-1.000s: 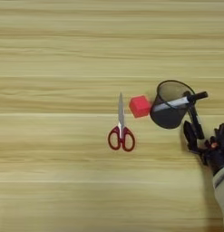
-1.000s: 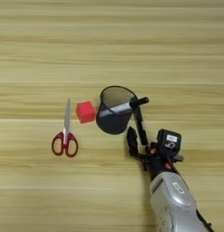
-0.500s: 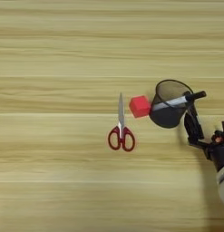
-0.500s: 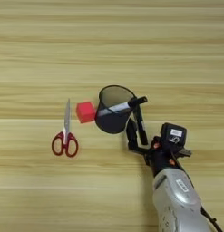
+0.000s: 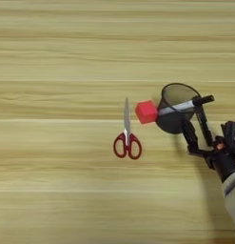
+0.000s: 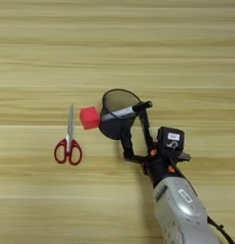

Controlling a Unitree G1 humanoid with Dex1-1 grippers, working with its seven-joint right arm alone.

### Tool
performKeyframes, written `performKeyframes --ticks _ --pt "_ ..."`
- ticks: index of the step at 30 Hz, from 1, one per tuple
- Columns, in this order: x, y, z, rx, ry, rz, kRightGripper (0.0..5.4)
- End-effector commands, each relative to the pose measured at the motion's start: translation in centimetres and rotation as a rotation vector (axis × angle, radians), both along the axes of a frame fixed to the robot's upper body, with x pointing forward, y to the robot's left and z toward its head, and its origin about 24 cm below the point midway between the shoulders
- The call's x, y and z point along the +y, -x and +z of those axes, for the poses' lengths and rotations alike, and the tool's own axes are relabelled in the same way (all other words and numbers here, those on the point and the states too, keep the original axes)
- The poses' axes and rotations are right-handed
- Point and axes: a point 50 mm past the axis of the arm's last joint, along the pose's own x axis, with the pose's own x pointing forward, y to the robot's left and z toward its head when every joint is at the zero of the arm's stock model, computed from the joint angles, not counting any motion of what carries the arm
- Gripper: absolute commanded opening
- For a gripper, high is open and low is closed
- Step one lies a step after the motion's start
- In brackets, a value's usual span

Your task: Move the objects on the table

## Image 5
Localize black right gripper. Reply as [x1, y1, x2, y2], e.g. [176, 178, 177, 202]
[180, 117, 235, 185]

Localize black pen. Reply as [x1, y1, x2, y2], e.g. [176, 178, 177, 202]
[195, 104, 215, 148]

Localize white marker with black cap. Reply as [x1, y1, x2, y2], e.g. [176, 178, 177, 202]
[158, 94, 216, 117]

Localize black mesh pen cup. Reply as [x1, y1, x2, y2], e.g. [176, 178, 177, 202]
[155, 82, 203, 134]

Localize red cube block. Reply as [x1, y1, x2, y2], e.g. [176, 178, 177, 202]
[134, 99, 160, 125]

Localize red handled scissors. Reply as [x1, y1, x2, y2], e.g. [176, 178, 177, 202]
[112, 96, 143, 160]

